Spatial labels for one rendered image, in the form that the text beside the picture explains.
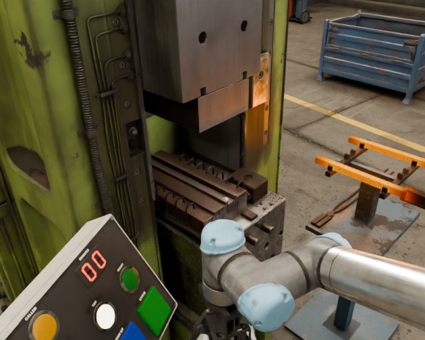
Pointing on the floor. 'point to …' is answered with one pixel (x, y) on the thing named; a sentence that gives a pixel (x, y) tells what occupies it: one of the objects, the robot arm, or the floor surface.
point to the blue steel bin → (382, 51)
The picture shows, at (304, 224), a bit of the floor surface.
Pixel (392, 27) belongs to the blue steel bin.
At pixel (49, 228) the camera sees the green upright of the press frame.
